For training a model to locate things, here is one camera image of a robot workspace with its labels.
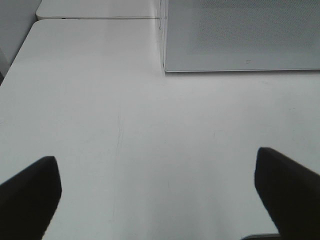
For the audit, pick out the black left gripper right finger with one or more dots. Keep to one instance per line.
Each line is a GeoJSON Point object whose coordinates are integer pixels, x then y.
{"type": "Point", "coordinates": [290, 193]}

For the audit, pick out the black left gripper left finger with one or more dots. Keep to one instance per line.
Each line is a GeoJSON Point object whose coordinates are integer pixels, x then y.
{"type": "Point", "coordinates": [29, 199]}

